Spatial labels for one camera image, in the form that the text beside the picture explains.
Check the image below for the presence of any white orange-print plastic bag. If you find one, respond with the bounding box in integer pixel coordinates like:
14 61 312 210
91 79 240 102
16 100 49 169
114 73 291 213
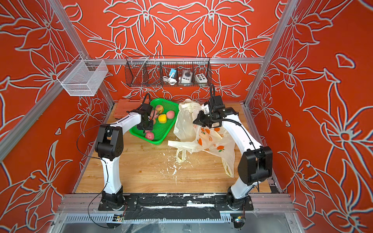
168 99 236 178

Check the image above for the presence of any green plastic basket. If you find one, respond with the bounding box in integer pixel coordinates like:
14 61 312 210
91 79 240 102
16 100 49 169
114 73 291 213
129 98 179 145

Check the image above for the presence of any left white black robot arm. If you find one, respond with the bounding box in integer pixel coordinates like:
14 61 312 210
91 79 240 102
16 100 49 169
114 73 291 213
95 93 154 211

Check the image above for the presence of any blue white small box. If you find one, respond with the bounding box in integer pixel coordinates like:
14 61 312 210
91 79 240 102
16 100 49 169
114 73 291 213
168 69 177 78

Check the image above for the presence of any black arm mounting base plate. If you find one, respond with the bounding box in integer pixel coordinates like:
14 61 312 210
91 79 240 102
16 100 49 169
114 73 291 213
98 193 254 220

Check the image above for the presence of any grey white timer device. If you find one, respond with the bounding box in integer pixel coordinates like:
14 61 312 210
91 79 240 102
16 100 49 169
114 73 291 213
180 70 193 84

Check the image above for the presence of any clear plastic wall bin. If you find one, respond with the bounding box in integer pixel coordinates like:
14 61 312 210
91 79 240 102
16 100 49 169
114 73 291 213
57 60 108 97

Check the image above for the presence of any white button remote box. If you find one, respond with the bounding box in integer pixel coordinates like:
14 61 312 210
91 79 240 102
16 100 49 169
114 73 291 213
195 73 208 84

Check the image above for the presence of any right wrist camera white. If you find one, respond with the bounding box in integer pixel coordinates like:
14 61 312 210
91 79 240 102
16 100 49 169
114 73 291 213
202 104 210 114

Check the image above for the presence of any pink yellow peach top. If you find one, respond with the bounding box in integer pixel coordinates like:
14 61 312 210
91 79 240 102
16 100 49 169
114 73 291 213
155 105 164 115

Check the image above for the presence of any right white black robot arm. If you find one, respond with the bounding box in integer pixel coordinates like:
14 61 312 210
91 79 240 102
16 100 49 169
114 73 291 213
193 84 273 210

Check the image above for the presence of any yellow peach upper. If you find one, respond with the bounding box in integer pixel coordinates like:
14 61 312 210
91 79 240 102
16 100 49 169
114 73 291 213
158 114 168 124

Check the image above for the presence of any black wire wall basket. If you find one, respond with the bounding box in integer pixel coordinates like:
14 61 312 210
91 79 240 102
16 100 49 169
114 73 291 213
125 55 212 87

